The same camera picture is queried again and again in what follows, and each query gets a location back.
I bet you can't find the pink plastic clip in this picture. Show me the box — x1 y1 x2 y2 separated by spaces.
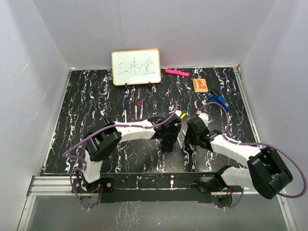
165 68 190 77

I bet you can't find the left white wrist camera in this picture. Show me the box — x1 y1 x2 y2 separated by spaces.
167 105 182 120

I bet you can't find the white pen red tip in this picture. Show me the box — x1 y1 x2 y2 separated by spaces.
134 100 138 122

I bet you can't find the white pen green tip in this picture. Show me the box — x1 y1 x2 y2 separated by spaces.
177 137 183 150

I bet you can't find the small whiteboard with orange frame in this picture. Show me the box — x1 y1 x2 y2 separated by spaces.
111 49 162 86

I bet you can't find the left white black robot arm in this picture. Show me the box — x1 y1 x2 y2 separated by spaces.
80 115 181 192

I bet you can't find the white pen blue tip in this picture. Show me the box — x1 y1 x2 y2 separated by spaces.
124 104 127 123

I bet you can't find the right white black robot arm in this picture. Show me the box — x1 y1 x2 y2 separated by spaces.
185 115 293 199

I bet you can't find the white pen pink tip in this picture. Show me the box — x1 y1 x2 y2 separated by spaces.
140 105 144 121

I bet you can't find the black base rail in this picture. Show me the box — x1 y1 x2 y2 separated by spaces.
72 172 244 204

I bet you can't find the white pen yellow tip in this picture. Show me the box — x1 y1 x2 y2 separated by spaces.
182 130 194 151

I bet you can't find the orange card pack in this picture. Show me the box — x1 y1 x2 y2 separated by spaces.
192 78 208 93

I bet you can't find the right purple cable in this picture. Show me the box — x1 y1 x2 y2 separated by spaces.
196 102 308 198

